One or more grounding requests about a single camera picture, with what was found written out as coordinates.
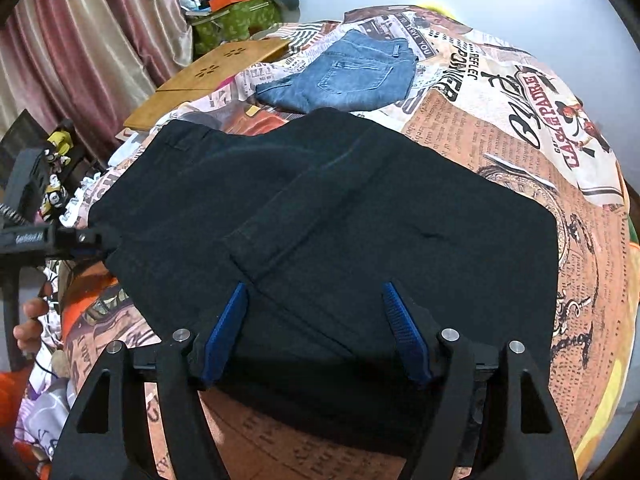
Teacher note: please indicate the wooden lap desk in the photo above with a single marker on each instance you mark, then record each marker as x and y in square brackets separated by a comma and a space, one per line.
[204, 76]

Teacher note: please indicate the pink striped curtain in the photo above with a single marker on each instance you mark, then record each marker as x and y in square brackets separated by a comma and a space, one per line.
[90, 61]

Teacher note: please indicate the yellow pillow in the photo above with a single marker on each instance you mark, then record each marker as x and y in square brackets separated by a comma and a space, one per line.
[438, 8]

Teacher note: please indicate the black pants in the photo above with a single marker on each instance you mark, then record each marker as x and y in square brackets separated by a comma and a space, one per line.
[314, 218]

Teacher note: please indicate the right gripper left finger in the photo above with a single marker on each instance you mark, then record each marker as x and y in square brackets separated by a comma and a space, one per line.
[107, 434]

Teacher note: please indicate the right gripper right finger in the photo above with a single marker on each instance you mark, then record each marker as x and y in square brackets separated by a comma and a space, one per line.
[522, 435]

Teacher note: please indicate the folded blue jeans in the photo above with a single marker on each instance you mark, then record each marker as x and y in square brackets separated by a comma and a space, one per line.
[356, 74]

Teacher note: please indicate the person's left hand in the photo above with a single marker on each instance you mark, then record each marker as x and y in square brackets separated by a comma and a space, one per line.
[28, 334]

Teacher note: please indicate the green patterned storage box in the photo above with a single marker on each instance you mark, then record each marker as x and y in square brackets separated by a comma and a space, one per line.
[236, 22]

